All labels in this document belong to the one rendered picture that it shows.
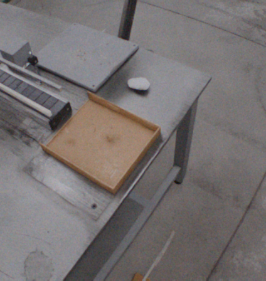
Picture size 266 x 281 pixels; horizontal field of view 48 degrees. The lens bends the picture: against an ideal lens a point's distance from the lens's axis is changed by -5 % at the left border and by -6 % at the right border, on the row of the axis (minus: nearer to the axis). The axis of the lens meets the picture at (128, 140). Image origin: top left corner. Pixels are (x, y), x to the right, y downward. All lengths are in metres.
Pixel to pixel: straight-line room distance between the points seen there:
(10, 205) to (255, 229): 1.32
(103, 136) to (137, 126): 0.12
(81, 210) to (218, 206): 1.07
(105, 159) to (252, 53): 1.98
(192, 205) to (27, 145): 1.06
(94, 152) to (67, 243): 0.30
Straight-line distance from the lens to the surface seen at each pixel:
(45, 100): 1.13
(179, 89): 1.16
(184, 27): 2.89
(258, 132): 2.16
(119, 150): 0.99
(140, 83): 1.13
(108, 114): 1.08
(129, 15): 1.95
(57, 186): 0.97
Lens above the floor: 1.67
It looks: 56 degrees down
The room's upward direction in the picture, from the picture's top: 7 degrees counter-clockwise
